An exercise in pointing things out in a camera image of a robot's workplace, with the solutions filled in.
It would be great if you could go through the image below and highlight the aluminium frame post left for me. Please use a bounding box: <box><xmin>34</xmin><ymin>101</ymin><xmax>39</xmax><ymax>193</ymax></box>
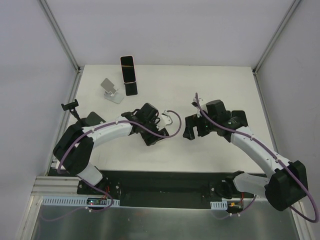
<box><xmin>37</xmin><ymin>0</ymin><xmax>85</xmax><ymax>75</ymax></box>

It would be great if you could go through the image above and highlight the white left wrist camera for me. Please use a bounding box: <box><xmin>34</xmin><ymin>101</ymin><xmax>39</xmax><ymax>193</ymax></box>
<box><xmin>158</xmin><ymin>110</ymin><xmax>173</xmax><ymax>128</ymax></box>

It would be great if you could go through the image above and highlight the black folding phone stand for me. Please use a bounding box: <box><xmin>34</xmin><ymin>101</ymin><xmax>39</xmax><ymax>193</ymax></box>
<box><xmin>124</xmin><ymin>81</ymin><xmax>138</xmax><ymax>96</ymax></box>

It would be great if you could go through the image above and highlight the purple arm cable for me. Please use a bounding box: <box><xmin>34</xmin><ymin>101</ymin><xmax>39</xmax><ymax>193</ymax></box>
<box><xmin>39</xmin><ymin>109</ymin><xmax>182</xmax><ymax>222</ymax></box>
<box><xmin>194</xmin><ymin>92</ymin><xmax>320</xmax><ymax>223</ymax></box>

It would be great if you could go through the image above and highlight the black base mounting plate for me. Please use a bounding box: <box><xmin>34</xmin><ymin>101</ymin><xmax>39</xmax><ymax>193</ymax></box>
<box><xmin>47</xmin><ymin>168</ymin><xmax>288</xmax><ymax>208</ymax></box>

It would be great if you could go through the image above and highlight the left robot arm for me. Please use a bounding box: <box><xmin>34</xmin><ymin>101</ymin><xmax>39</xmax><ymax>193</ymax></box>
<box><xmin>53</xmin><ymin>103</ymin><xmax>169</xmax><ymax>195</ymax></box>

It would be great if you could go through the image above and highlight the aluminium front rail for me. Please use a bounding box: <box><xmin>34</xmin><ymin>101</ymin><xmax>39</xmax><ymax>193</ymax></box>
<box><xmin>31</xmin><ymin>176</ymin><xmax>305</xmax><ymax>202</ymax></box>

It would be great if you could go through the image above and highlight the phone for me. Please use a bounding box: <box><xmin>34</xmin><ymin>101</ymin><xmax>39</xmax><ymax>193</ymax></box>
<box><xmin>120</xmin><ymin>55</ymin><xmax>136</xmax><ymax>84</ymax></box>

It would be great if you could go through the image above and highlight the controller board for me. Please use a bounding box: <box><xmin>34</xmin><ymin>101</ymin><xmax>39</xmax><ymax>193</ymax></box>
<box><xmin>42</xmin><ymin>196</ymin><xmax>120</xmax><ymax>208</ymax></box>
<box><xmin>210</xmin><ymin>200</ymin><xmax>244</xmax><ymax>211</ymax></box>

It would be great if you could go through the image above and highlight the round brown-base phone stand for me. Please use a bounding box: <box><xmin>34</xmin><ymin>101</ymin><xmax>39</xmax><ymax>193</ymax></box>
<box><xmin>84</xmin><ymin>111</ymin><xmax>106</xmax><ymax>127</ymax></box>

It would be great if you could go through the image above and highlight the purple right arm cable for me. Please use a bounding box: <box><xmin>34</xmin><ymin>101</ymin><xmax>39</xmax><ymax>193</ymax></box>
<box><xmin>194</xmin><ymin>92</ymin><xmax>320</xmax><ymax>223</ymax></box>

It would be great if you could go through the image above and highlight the aluminium frame post right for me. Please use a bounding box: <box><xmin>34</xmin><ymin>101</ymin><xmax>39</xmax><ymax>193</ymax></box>
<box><xmin>252</xmin><ymin>0</ymin><xmax>303</xmax><ymax>76</ymax></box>

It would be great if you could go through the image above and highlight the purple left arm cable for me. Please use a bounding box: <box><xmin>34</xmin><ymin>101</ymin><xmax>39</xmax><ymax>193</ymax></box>
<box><xmin>39</xmin><ymin>109</ymin><xmax>182</xmax><ymax>222</ymax></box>

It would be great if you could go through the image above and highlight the right controller board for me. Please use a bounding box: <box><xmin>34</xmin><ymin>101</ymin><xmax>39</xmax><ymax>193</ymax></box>
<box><xmin>210</xmin><ymin>200</ymin><xmax>244</xmax><ymax>211</ymax></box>

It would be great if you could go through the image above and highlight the white phone stand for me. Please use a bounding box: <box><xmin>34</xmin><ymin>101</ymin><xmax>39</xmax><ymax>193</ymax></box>
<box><xmin>100</xmin><ymin>78</ymin><xmax>125</xmax><ymax>104</ymax></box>

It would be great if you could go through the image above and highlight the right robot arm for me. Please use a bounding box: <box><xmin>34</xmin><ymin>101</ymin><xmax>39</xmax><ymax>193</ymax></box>
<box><xmin>182</xmin><ymin>99</ymin><xmax>308</xmax><ymax>211</ymax></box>

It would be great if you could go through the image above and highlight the left controller board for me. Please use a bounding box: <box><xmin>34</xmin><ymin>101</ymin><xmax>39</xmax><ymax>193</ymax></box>
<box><xmin>42</xmin><ymin>196</ymin><xmax>120</xmax><ymax>208</ymax></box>

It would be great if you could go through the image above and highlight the black round-base clamp stand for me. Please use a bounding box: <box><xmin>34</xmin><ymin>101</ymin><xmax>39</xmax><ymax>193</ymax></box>
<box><xmin>61</xmin><ymin>99</ymin><xmax>84</xmax><ymax>127</ymax></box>

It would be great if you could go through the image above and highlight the aluminium frame post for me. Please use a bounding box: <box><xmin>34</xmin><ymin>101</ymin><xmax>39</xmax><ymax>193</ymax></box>
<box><xmin>37</xmin><ymin>0</ymin><xmax>85</xmax><ymax>75</ymax></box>
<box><xmin>252</xmin><ymin>0</ymin><xmax>303</xmax><ymax>76</ymax></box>

